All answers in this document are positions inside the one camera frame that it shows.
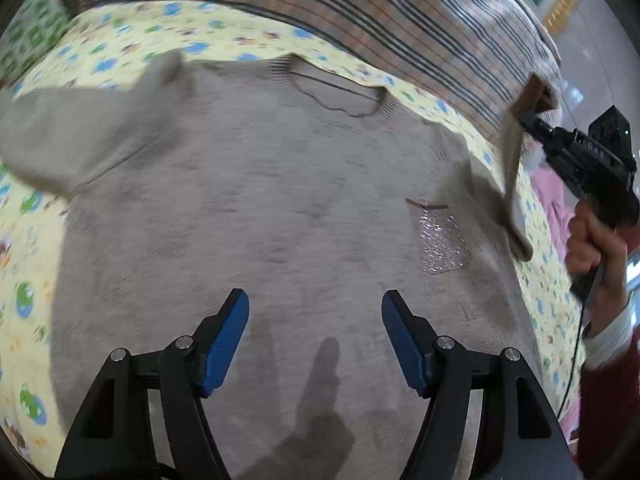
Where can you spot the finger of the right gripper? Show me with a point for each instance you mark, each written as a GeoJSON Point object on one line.
{"type": "Point", "coordinates": [535, 126]}

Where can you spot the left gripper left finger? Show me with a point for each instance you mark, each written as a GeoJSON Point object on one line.
{"type": "Point", "coordinates": [143, 417]}

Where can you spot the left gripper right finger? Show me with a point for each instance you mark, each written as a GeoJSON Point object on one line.
{"type": "Point", "coordinates": [519, 436]}

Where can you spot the taupe knit sweater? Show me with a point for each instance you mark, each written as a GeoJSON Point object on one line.
{"type": "Point", "coordinates": [313, 194]}

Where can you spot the red sleeve right forearm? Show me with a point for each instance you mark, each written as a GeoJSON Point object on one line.
{"type": "Point", "coordinates": [608, 432]}

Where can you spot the right hand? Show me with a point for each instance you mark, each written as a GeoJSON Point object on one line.
{"type": "Point", "coordinates": [592, 242]}

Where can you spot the pink cloth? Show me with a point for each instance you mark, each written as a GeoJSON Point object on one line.
{"type": "Point", "coordinates": [547, 217]}

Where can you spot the plaid brown quilt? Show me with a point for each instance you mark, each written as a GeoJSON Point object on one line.
{"type": "Point", "coordinates": [475, 54]}

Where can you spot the yellow cartoon bear bedsheet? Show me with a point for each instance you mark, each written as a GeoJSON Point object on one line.
{"type": "Point", "coordinates": [108, 47]}

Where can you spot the green patterned pillow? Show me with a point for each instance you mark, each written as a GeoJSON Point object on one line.
{"type": "Point", "coordinates": [33, 31]}

